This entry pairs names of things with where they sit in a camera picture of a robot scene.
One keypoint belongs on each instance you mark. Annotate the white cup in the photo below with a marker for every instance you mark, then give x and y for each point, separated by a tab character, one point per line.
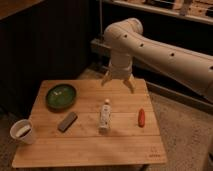
23	131

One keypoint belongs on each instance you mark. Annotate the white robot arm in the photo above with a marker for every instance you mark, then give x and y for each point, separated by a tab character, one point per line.
191	69

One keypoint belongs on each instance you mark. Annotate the red orange carrot toy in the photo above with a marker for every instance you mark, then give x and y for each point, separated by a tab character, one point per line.
141	118

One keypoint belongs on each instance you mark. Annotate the wooden low table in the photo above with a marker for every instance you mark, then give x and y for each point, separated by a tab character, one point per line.
82	144

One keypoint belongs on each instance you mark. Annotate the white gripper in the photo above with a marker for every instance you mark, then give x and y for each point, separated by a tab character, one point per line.
120	68

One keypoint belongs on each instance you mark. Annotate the white tube with cap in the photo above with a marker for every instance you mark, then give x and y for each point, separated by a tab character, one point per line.
104	120

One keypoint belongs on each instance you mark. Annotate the green ceramic bowl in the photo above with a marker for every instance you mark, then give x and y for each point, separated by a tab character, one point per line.
60	96

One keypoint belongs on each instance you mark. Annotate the metal shelf rack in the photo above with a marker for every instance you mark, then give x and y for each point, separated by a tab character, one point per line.
180	33

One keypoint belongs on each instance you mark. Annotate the dark grey rectangular block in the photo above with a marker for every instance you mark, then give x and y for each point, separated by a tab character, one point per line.
67	122

